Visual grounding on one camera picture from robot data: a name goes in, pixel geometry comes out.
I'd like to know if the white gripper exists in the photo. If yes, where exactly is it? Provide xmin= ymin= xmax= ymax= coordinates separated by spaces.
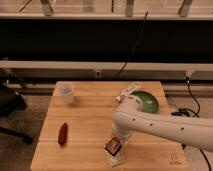
xmin=112 ymin=123 xmax=133 ymax=140

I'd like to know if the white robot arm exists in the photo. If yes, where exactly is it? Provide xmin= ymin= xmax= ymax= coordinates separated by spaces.
xmin=112 ymin=82 xmax=213 ymax=152

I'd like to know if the green plate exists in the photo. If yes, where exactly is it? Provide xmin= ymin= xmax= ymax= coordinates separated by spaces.
xmin=132 ymin=91 xmax=159 ymax=114

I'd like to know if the red pepper toy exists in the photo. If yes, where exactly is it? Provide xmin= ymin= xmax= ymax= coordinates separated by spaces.
xmin=58 ymin=123 xmax=68 ymax=145

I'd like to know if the clear plastic cup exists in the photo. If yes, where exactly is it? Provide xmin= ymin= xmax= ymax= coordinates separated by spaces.
xmin=59 ymin=83 xmax=74 ymax=104

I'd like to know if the black office chair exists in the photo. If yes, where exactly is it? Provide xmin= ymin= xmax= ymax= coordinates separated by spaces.
xmin=0 ymin=68 xmax=33 ymax=145

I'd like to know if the black floor cable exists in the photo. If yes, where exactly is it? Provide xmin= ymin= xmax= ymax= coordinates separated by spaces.
xmin=171 ymin=76 xmax=213 ymax=171

